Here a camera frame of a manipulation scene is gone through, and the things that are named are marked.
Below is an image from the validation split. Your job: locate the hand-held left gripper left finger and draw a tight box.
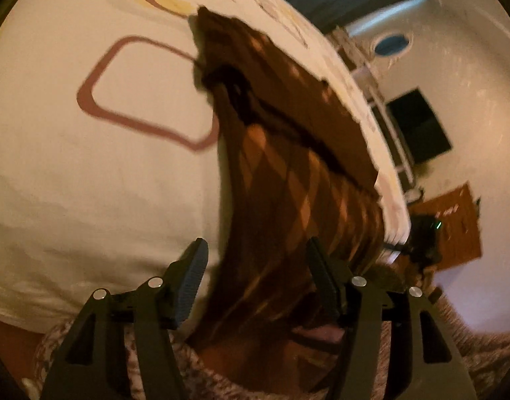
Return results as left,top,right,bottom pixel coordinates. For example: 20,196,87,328
40,237,209,400

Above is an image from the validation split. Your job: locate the white television stand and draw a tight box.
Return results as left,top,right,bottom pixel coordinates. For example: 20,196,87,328
363,87,418,188

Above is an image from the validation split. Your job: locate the speckled fuzzy cloth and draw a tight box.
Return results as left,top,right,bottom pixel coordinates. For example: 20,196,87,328
32,267,510,400

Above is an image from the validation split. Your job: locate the white dressing table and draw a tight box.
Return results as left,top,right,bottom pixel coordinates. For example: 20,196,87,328
328,25,383,92

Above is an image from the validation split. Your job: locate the black television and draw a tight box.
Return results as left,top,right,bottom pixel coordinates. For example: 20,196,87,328
386,87,453,165

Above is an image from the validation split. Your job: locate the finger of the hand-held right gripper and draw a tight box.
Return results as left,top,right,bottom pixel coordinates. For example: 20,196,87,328
382,239,414,257

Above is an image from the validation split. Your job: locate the patterned white bed sheet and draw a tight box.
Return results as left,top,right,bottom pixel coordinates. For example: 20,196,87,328
0,0,412,334

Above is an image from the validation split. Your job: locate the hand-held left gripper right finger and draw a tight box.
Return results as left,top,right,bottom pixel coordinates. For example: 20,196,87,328
307,237,478,400

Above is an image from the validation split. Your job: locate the brown plaid sweater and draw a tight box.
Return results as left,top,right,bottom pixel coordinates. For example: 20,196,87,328
188,6,406,392

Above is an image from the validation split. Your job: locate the oval vanity mirror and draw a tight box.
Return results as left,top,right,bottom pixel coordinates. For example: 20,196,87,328
372,31,414,57

